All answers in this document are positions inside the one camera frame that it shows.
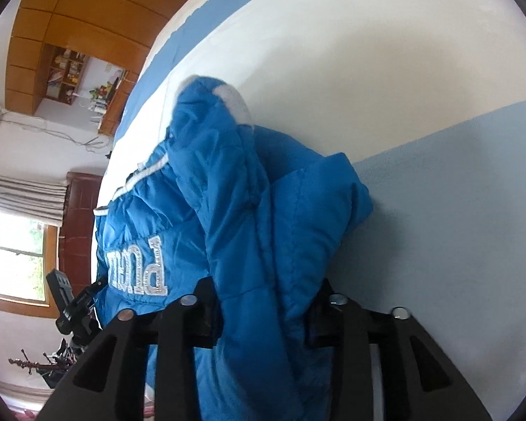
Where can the blue puffer jacket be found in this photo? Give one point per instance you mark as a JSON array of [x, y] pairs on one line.
[[258, 213]]

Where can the wall shelf with items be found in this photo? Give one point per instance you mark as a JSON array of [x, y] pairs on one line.
[[65, 71]]

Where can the clutter on desk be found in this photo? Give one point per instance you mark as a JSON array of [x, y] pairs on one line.
[[102, 96]]

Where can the wooden wardrobe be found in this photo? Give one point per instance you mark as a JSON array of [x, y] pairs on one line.
[[120, 32]]

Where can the window with wooden frame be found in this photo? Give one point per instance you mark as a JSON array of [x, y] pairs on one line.
[[28, 253]]

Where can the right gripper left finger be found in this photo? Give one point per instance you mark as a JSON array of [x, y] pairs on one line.
[[108, 381]]

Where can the striped curtain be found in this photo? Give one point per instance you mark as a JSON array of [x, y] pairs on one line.
[[36, 200]]

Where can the wooden desk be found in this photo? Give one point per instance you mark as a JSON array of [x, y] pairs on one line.
[[113, 115]]

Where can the blue and white bed sheet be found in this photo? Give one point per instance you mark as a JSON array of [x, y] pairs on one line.
[[427, 98]]

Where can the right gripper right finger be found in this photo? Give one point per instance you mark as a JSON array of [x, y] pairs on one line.
[[418, 379]]

